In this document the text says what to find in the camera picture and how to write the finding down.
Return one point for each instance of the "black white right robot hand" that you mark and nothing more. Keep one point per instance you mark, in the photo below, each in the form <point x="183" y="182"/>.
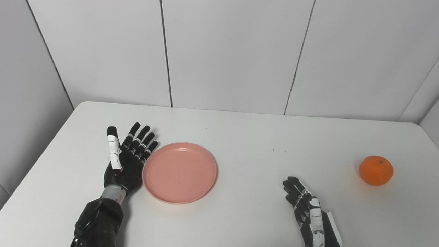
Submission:
<point x="310" y="214"/>

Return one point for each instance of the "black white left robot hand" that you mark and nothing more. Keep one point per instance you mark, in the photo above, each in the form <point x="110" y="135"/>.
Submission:
<point x="128" y="169"/>

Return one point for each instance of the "pink round plate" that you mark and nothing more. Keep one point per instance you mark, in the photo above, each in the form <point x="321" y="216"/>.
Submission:
<point x="180" y="173"/>

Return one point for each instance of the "orange fruit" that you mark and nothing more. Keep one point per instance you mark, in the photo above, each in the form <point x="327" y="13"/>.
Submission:
<point x="376" y="171"/>

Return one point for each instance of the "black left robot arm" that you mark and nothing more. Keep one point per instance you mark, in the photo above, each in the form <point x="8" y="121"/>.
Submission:
<point x="99" y="221"/>

